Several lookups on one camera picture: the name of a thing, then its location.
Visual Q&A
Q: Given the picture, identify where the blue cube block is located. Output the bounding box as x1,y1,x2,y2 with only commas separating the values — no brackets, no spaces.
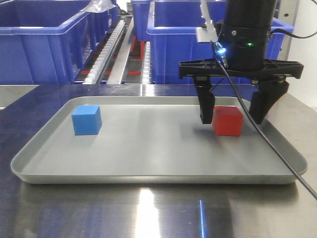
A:
71,105,102,135

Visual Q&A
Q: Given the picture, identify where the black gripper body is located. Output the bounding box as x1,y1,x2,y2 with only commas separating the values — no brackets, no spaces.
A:
179,23,304,82

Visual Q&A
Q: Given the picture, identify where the blue plastic bin right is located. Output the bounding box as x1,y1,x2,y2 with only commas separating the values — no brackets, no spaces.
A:
147,0,294,84

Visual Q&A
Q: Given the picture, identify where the white roller conveyor rail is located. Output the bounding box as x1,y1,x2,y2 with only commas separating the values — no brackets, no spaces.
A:
82,20,125,85

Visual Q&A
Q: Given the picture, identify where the right roller conveyor rail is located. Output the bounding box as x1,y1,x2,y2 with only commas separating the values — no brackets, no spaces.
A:
141,42,151,84

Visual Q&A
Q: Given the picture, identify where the blue plastic bin left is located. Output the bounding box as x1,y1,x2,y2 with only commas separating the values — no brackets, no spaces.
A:
0,0,118,85

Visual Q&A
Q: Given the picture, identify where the red cube block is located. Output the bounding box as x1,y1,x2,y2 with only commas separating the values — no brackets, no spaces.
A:
212,106,244,136

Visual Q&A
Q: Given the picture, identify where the clear plastic bag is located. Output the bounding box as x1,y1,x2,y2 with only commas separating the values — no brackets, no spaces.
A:
82,0,116,13

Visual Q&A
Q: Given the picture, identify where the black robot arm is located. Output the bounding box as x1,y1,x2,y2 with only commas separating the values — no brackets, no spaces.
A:
179,0,304,124

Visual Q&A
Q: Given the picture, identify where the blue plastic bin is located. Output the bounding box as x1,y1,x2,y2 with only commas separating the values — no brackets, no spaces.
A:
147,0,294,84
131,0,152,42
0,0,118,85

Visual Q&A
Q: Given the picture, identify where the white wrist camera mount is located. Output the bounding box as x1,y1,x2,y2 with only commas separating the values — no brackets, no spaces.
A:
196,0,218,43

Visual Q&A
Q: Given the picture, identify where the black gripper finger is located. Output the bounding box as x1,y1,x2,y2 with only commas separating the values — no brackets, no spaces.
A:
194,76,215,124
249,80,289,124

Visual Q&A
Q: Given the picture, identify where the blue plastic bin rear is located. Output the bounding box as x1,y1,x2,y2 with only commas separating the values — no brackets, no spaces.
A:
131,0,152,42

